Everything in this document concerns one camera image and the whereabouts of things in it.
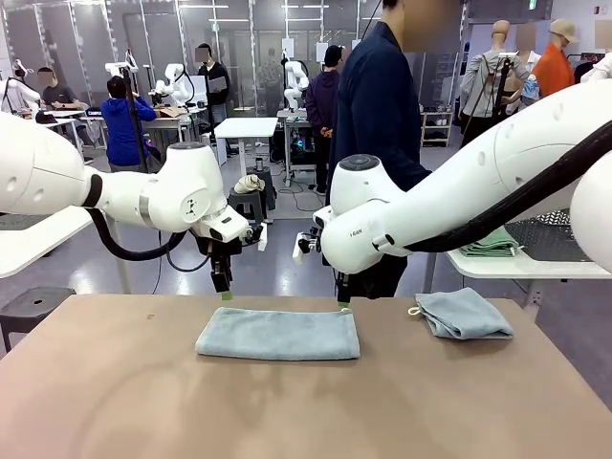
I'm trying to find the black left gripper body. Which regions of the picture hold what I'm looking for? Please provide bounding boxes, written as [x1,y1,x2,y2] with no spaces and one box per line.
[203,236,236,274]

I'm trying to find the light blue towel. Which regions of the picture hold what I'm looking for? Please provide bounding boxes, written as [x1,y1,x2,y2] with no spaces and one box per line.
[194,306,361,362]
[407,286,515,340]

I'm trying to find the green towel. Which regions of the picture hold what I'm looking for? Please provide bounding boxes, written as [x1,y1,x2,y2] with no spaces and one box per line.
[461,227,523,259]

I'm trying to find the grey plastic stool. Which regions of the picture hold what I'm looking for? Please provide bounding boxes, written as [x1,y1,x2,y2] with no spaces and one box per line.
[228,188,269,226]

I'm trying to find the beige cloth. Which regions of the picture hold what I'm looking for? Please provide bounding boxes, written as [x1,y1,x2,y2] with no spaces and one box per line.
[232,174,267,195]

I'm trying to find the dark plastic stool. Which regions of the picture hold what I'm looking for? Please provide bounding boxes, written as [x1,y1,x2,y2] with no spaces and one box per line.
[0,286,77,356]
[246,166,278,211]

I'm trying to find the white desk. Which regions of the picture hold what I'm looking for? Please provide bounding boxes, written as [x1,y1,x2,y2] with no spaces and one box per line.
[213,117,279,226]

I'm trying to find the white side table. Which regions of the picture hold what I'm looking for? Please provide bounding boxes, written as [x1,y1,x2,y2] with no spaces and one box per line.
[447,248,612,307]
[0,209,95,279]

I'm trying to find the black tripod stand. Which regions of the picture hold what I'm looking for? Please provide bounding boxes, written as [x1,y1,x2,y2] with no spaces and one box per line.
[119,66,164,174]
[461,52,520,144]

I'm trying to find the person in blue hoodie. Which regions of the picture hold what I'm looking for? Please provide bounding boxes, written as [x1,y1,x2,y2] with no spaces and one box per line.
[99,76,158,174]

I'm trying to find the standing person black clothes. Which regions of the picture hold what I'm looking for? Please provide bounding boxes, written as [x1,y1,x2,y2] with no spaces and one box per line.
[194,43,230,126]

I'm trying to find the person in purple hoodie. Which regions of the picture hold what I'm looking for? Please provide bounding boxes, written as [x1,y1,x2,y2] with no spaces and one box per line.
[305,45,345,193]

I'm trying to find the wooden shoe shelf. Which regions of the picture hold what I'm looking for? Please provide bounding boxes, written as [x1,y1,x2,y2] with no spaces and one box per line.
[420,109,454,148]

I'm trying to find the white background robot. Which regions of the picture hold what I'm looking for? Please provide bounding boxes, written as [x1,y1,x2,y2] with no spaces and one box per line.
[281,59,310,114]
[0,59,43,117]
[152,61,195,109]

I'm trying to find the person behind glass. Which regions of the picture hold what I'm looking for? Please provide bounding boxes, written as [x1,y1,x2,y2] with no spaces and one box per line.
[260,47,284,117]

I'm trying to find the person in navy jacket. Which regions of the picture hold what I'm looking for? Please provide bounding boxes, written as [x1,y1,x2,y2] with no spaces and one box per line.
[324,0,434,298]

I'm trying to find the seated person grey shirt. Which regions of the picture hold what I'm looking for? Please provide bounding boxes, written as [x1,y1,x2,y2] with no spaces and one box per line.
[36,66,82,112]

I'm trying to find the mannequin in grey shirt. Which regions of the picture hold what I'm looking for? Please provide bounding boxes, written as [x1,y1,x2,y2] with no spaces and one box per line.
[460,19,532,147]

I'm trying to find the person in white top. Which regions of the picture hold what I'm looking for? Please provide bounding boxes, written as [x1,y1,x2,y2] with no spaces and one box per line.
[515,21,544,104]

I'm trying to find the mannequin in orange outfit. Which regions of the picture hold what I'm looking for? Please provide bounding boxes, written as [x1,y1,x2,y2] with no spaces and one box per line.
[530,18,579,99]

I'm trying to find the mannequin in white shirt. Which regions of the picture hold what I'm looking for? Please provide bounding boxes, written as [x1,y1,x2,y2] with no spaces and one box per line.
[580,51,612,86]

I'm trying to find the thin black cable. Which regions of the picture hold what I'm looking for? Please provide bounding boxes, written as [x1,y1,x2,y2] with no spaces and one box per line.
[164,233,211,273]

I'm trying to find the black left arm hose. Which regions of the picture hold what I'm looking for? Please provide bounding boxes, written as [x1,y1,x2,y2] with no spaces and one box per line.
[85,174,200,262]

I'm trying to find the black arm hose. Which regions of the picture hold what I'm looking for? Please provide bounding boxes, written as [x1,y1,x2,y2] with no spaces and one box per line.
[405,119,612,254]
[85,174,200,262]

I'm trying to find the black right arm hose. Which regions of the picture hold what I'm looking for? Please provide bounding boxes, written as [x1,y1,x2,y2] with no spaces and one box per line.
[405,119,612,254]

